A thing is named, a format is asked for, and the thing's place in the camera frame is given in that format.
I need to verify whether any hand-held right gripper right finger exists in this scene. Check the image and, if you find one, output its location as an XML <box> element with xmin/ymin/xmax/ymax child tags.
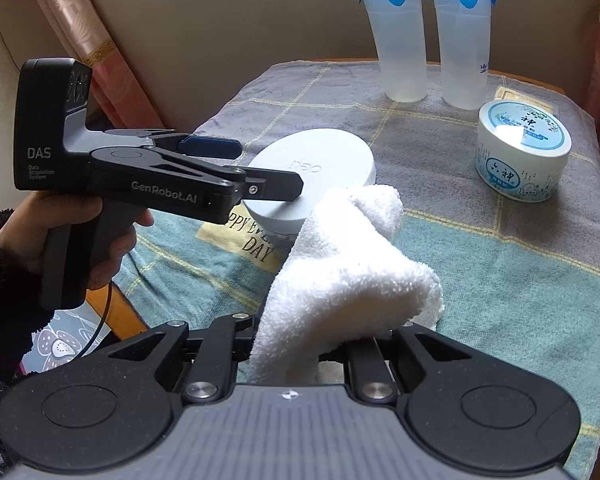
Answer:
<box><xmin>345</xmin><ymin>322</ymin><xmax>473</xmax><ymax>407</ymax></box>

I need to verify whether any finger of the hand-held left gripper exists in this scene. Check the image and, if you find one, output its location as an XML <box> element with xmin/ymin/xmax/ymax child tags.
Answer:
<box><xmin>145</xmin><ymin>130</ymin><xmax>242</xmax><ymax>157</ymax></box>
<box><xmin>150</xmin><ymin>147</ymin><xmax>303</xmax><ymax>206</ymax></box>

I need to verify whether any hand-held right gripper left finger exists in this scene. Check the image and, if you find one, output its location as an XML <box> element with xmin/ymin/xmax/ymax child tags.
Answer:
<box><xmin>109</xmin><ymin>315</ymin><xmax>253</xmax><ymax>407</ymax></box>

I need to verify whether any clear jar white lid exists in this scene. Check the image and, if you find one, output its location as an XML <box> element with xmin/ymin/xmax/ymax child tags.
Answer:
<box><xmin>241</xmin><ymin>128</ymin><xmax>377</xmax><ymax>253</ymax></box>

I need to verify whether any white towel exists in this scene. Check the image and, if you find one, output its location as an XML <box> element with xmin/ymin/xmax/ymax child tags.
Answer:
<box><xmin>247</xmin><ymin>184</ymin><xmax>445</xmax><ymax>386</ymax></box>

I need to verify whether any tall translucent cup blue lid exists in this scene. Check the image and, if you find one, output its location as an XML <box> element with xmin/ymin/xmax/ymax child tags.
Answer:
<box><xmin>426</xmin><ymin>0</ymin><xmax>498</xmax><ymax>111</ymax></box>
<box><xmin>355</xmin><ymin>0</ymin><xmax>428</xmax><ymax>103</ymax></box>

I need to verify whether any white round powder tin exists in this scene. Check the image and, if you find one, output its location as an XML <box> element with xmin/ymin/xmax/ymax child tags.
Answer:
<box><xmin>474</xmin><ymin>99</ymin><xmax>573</xmax><ymax>203</ymax></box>

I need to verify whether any person's left hand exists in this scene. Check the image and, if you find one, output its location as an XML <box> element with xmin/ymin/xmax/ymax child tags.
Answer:
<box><xmin>0</xmin><ymin>191</ymin><xmax>155</xmax><ymax>292</ymax></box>

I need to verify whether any grey teal checked table cloth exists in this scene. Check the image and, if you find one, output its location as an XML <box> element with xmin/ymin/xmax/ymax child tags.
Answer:
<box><xmin>112</xmin><ymin>61</ymin><xmax>600</xmax><ymax>478</ymax></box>

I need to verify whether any light blue floral bedding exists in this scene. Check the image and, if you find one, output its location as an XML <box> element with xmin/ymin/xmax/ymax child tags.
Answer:
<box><xmin>15</xmin><ymin>305</ymin><xmax>131</xmax><ymax>378</ymax></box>

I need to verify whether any clear box with grid board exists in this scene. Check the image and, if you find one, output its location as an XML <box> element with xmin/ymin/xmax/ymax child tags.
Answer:
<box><xmin>492</xmin><ymin>85</ymin><xmax>561</xmax><ymax>116</ymax></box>

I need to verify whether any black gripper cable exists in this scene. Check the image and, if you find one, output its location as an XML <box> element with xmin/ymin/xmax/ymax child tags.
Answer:
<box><xmin>80</xmin><ymin>280</ymin><xmax>115</xmax><ymax>361</ymax></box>

